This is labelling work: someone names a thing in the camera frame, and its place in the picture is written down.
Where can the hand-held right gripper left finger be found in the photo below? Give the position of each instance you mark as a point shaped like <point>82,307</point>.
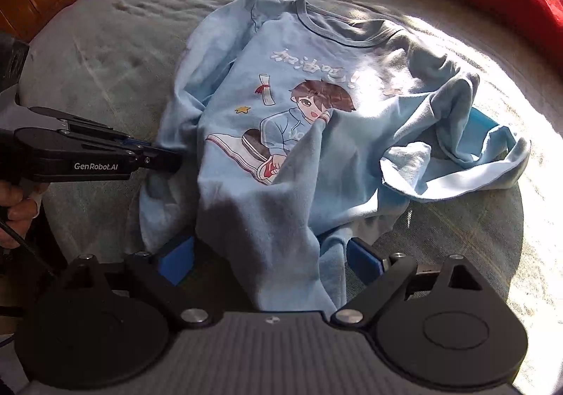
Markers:
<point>178,261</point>

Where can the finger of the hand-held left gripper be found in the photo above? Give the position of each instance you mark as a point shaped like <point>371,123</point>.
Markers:
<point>160,161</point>
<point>83,122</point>

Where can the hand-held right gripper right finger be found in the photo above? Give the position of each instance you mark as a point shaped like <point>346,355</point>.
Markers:
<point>363,261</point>

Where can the light blue cartoon print shirt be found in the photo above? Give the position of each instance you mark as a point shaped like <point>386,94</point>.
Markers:
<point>352,148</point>

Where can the person's left hand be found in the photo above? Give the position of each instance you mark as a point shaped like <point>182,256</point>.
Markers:
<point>22,206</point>

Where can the grey bed sheet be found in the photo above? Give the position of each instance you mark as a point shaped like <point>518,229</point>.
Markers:
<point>110,47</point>

